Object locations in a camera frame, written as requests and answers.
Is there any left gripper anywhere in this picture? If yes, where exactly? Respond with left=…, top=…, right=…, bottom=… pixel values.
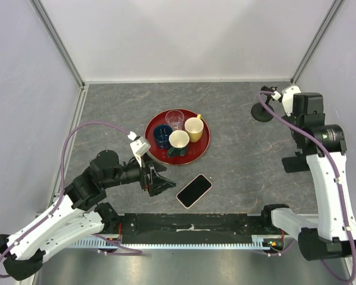
left=103, top=152, right=176, bottom=196

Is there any black folding phone stand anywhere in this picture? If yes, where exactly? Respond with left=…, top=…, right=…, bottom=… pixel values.
left=281, top=151, right=310, bottom=173

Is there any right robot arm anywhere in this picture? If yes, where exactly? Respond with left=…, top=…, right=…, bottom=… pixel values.
left=258, top=90, right=356, bottom=261

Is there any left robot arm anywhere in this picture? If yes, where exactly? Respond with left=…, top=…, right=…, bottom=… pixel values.
left=0, top=150, right=176, bottom=281

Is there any phone in pink case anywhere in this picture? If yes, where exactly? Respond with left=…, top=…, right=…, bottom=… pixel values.
left=176, top=174, right=213, bottom=209

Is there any round base phone holder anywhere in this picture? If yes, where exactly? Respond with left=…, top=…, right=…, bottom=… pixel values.
left=251, top=86, right=276, bottom=122

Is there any green mug white inside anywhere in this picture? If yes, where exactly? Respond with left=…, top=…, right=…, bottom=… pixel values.
left=167, top=130, right=190, bottom=158

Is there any dark blue cup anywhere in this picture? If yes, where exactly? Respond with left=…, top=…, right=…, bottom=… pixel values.
left=153, top=124, right=173, bottom=150

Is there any red round tray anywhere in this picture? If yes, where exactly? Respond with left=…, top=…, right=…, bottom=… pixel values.
left=144, top=109, right=211, bottom=165

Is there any clear glass cup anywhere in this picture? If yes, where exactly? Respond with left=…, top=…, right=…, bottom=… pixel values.
left=165, top=110, right=185, bottom=131

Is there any yellow mug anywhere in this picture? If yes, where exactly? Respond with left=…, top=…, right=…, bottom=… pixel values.
left=185, top=114, right=204, bottom=143

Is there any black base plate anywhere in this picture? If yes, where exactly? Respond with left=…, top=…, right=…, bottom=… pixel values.
left=106, top=212, right=285, bottom=245

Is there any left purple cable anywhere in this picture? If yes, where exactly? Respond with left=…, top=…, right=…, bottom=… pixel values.
left=0, top=121, right=145, bottom=278

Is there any white cable duct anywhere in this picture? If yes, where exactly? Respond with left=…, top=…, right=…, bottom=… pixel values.
left=68, top=236, right=283, bottom=250

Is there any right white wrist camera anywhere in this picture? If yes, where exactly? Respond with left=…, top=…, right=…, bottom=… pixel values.
left=271, top=85, right=301, bottom=116

